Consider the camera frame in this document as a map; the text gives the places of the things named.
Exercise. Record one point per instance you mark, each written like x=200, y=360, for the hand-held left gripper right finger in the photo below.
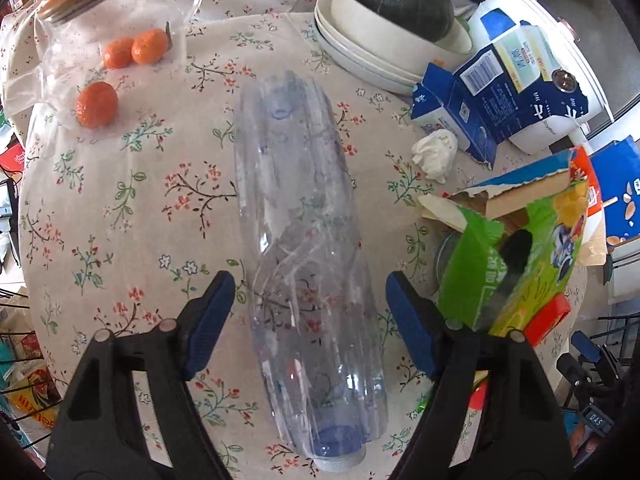
x=415, y=325

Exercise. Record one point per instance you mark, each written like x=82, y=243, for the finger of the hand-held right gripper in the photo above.
x=585, y=345

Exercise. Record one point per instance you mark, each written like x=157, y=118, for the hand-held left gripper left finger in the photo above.
x=207, y=325

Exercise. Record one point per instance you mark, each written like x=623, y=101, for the green orange cardboard box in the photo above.
x=470, y=270

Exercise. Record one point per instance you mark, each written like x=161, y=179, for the clear plastic bottle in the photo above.
x=300, y=210

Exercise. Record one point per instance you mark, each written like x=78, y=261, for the floral tablecloth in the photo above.
x=150, y=210

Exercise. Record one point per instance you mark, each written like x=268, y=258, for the blue cardboard box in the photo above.
x=620, y=185

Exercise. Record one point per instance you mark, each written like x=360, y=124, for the crumpled white tissue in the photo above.
x=435, y=152

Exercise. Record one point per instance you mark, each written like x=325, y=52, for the blue white milk carton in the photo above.
x=480, y=105

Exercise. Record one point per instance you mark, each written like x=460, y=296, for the small tangerine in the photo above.
x=96, y=104
x=149, y=46
x=119, y=53

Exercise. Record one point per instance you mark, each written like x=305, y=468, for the white shallow bowl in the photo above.
x=360, y=72
x=332, y=35

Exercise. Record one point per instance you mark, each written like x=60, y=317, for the glass jar with wooden lid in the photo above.
x=75, y=30

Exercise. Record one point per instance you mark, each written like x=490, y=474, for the dark green squash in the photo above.
x=400, y=0

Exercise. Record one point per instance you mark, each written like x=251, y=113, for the white electric cooking pot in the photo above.
x=525, y=2

